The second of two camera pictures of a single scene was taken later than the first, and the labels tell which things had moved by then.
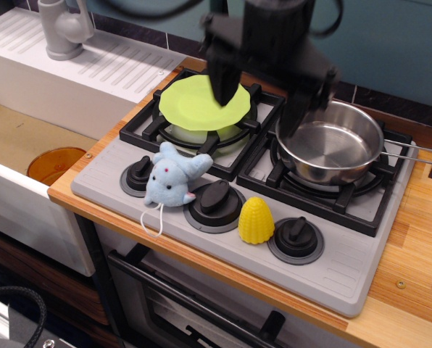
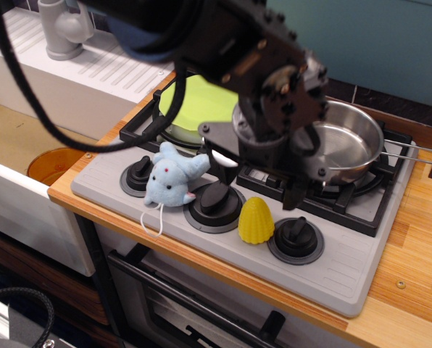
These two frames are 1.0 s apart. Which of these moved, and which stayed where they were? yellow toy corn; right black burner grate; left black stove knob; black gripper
Moved: black gripper
Stayed: left black stove knob; yellow toy corn; right black burner grate
